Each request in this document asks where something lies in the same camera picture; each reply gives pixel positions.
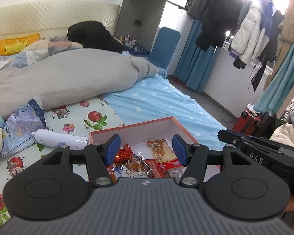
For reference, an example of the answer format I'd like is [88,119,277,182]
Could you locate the blue white snack bag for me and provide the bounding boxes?
[107,163,124,183]

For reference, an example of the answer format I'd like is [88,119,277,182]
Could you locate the red orange corn snack packet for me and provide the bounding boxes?
[146,139,176,162]

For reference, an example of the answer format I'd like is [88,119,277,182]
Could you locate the red spicy strip packet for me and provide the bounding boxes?
[144,159,166,178]

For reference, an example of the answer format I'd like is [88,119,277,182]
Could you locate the small red packet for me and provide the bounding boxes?
[158,159,181,172]

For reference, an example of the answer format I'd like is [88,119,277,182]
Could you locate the floral fruit mat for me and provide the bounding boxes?
[0,97,124,226]

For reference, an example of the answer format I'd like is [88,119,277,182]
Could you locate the orange box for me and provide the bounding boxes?
[89,117,208,178]

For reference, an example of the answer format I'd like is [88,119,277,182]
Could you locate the white spray bottle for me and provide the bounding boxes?
[31,129,88,150]

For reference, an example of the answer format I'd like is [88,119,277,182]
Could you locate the red suitcase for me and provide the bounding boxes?
[232,108,276,137]

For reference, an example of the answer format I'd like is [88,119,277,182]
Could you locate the blue floral snack bag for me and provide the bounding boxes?
[1,96,46,157]

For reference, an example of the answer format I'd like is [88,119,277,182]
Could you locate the grey duvet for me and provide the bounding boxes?
[0,49,158,119]

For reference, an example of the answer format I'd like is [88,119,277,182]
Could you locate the blue curtain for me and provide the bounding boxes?
[174,19,216,93]

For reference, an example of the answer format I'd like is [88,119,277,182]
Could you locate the blue chair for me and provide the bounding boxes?
[147,27,181,79]

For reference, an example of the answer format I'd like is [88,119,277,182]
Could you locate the patchwork quilt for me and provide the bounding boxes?
[0,39,83,70]

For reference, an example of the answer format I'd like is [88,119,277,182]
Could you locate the black clothing pile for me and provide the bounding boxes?
[67,21,126,54]

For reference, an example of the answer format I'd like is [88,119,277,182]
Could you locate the white puffer jacket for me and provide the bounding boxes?
[231,2,263,64]

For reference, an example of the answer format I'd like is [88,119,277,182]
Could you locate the yellow pillow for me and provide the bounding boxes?
[0,33,40,56]

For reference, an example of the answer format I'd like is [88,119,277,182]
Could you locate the cream padded headboard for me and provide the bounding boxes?
[0,1,120,40]

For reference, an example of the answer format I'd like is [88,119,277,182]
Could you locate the grey bedside shelf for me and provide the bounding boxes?
[115,0,185,51]

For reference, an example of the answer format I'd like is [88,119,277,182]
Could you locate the hanging dark clothes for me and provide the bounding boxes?
[188,0,243,52]

